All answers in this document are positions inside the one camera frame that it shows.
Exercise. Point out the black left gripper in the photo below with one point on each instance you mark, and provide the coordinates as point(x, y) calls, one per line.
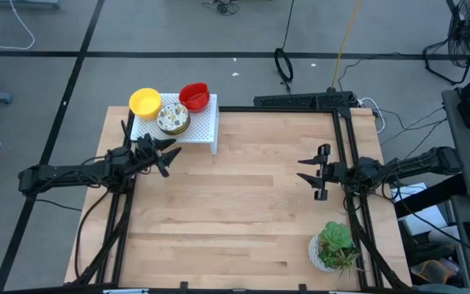
point(147, 155)

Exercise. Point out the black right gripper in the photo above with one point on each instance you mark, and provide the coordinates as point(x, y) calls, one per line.
point(337, 173)

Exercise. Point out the yellow plastic mini bowl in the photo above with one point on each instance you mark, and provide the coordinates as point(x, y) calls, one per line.
point(145, 104)

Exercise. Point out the red plastic mini bowl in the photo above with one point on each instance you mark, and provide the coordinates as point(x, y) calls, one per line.
point(194, 98)

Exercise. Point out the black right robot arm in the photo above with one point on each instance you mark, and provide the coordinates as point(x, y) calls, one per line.
point(414, 165)

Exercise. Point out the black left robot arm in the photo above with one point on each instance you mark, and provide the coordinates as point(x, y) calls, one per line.
point(63, 173)

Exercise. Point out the dark stacked plate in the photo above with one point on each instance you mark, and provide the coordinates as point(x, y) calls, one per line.
point(178, 133)

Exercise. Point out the white perforated metal shelf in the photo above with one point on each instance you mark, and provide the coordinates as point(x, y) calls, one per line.
point(202, 126)

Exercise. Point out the succulent plant in white pot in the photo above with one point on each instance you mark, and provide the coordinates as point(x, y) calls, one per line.
point(335, 245)

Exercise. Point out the white paper sheet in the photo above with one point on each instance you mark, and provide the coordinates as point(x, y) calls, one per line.
point(420, 218)

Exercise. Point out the amber plastic bag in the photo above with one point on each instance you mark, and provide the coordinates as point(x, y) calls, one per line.
point(435, 273)

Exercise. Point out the grey cart base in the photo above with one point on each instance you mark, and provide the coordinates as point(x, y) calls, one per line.
point(25, 3)

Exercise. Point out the black floor fan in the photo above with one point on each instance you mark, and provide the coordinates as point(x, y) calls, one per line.
point(469, 28)

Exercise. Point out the black aluminium rig frame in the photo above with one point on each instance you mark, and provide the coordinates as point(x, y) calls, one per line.
point(280, 109)

